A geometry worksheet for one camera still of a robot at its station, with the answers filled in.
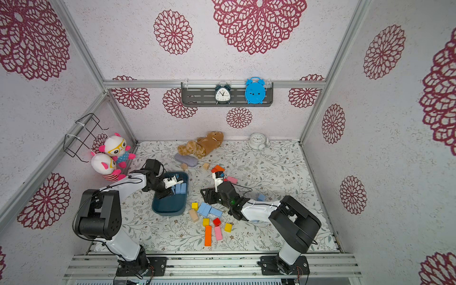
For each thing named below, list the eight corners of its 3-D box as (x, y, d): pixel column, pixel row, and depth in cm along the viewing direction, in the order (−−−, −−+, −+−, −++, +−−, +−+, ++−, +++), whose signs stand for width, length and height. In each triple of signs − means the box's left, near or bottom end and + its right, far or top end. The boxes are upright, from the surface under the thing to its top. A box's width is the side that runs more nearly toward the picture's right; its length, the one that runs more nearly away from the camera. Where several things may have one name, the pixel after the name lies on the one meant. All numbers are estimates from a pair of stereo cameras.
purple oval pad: (174, 162, 112) (172, 158, 108) (178, 156, 115) (177, 151, 111) (195, 168, 109) (194, 163, 105) (199, 161, 113) (198, 156, 109)
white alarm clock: (249, 150, 118) (250, 146, 115) (248, 137, 126) (249, 133, 123) (268, 150, 118) (270, 146, 115) (266, 137, 126) (267, 133, 123)
